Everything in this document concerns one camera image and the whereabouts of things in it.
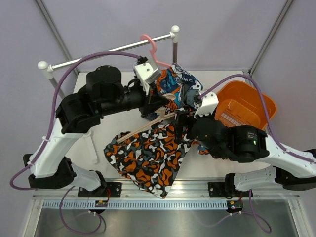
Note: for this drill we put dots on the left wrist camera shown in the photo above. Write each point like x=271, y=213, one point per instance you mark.
x=147, y=72

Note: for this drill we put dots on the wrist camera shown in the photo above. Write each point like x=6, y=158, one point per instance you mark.
x=147, y=72
x=207, y=106

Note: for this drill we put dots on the pink plastic hanger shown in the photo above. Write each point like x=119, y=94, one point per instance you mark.
x=153, y=51

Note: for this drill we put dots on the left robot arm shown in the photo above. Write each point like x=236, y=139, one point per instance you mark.
x=102, y=95

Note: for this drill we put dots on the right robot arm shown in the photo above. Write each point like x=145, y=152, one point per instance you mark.
x=288, y=168

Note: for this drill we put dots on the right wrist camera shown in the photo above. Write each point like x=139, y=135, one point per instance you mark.
x=207, y=106

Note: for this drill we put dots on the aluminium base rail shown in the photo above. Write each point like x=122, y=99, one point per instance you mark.
x=183, y=195

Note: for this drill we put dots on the orange black camouflage shorts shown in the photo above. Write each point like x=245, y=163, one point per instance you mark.
x=151, y=158

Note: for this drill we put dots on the orange plastic basket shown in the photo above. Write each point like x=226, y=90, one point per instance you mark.
x=240, y=104

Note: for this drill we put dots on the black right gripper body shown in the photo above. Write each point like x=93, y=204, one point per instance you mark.
x=184, y=118

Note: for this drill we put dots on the blue orange patterned shorts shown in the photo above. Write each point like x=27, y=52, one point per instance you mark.
x=182, y=84

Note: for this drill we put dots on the white clothes rack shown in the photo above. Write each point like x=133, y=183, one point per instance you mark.
x=48, y=70

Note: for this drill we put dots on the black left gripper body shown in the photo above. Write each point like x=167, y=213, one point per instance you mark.
x=142, y=100

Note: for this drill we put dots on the beige wooden hanger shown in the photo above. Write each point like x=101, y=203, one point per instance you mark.
x=161, y=117

